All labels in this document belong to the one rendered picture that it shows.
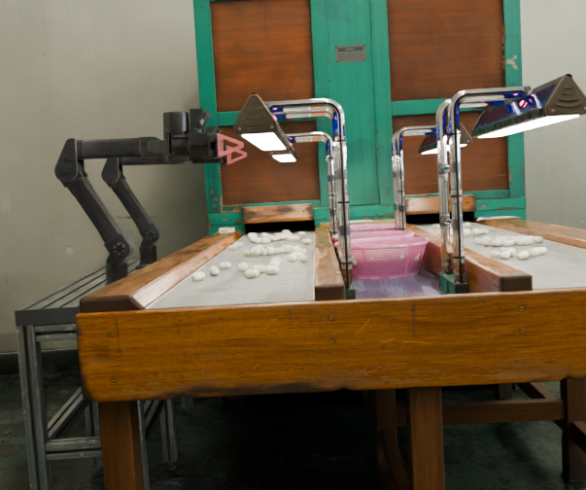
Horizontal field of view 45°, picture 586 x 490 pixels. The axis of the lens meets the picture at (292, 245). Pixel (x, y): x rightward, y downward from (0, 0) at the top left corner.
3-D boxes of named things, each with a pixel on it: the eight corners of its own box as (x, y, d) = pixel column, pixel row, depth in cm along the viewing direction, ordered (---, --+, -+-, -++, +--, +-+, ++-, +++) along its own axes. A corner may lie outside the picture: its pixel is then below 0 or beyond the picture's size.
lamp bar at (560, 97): (547, 116, 126) (546, 74, 126) (470, 138, 188) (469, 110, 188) (592, 113, 126) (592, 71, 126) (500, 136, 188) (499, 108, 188)
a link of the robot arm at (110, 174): (186, 148, 269) (105, 151, 268) (184, 147, 261) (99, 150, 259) (188, 181, 270) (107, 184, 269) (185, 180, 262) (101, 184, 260)
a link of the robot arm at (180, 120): (189, 114, 210) (149, 115, 209) (187, 110, 201) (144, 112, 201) (191, 153, 211) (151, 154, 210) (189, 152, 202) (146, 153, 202)
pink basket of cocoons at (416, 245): (337, 283, 190) (335, 247, 190) (334, 270, 217) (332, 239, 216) (436, 277, 189) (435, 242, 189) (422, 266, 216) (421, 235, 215)
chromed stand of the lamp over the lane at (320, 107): (267, 312, 152) (255, 100, 148) (272, 297, 172) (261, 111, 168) (356, 307, 151) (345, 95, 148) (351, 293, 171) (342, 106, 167)
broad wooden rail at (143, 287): (86, 400, 127) (77, 297, 126) (220, 273, 308) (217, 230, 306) (152, 397, 127) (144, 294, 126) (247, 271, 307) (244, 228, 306)
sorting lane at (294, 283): (146, 320, 126) (145, 307, 126) (245, 239, 306) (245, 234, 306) (315, 311, 125) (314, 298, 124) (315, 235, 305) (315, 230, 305)
